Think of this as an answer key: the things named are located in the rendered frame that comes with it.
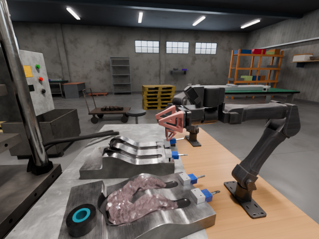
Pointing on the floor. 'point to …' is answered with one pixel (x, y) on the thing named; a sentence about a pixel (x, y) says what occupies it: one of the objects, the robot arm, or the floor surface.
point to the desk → (74, 89)
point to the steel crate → (64, 128)
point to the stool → (136, 114)
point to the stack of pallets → (157, 96)
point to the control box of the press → (30, 67)
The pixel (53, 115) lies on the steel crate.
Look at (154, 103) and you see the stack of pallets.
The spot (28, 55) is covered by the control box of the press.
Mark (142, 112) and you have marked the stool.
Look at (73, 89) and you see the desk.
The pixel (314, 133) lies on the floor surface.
